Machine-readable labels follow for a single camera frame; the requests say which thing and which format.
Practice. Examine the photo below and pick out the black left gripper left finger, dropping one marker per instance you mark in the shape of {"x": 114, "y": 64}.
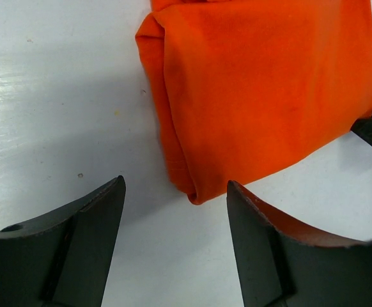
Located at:
{"x": 63, "y": 257}

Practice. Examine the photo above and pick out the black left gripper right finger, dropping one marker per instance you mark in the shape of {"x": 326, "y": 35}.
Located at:
{"x": 282, "y": 261}

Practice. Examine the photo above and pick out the orange t shirt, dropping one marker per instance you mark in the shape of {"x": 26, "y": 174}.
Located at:
{"x": 244, "y": 89}

